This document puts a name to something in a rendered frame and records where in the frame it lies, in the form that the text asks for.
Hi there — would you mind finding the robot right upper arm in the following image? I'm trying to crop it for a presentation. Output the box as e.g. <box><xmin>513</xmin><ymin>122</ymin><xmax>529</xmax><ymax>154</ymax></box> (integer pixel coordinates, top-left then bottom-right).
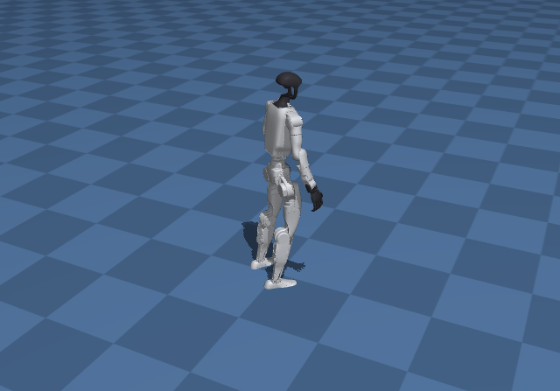
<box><xmin>285</xmin><ymin>112</ymin><xmax>304</xmax><ymax>161</ymax></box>

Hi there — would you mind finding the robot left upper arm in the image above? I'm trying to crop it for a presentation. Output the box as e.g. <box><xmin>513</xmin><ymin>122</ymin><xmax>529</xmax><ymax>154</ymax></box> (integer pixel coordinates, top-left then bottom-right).
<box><xmin>262</xmin><ymin>101</ymin><xmax>272</xmax><ymax>134</ymax></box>

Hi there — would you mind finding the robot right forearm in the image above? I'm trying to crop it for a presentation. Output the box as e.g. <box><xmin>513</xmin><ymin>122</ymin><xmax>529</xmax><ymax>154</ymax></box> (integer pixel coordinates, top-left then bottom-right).
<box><xmin>297</xmin><ymin>150</ymin><xmax>316</xmax><ymax>189</ymax></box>

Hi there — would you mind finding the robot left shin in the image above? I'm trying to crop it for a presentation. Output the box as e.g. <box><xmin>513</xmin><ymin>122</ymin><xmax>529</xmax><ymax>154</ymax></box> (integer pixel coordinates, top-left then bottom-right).
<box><xmin>256</xmin><ymin>211</ymin><xmax>277</xmax><ymax>262</ymax></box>

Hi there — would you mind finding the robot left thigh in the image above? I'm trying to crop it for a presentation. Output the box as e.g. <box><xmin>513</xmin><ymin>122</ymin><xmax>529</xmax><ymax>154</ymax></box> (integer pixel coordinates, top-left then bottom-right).
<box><xmin>259</xmin><ymin>167</ymin><xmax>284</xmax><ymax>227</ymax></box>

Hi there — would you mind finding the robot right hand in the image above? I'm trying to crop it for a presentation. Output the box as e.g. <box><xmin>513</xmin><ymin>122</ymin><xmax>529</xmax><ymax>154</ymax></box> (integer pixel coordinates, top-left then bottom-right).
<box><xmin>305</xmin><ymin>184</ymin><xmax>323</xmax><ymax>212</ymax></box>

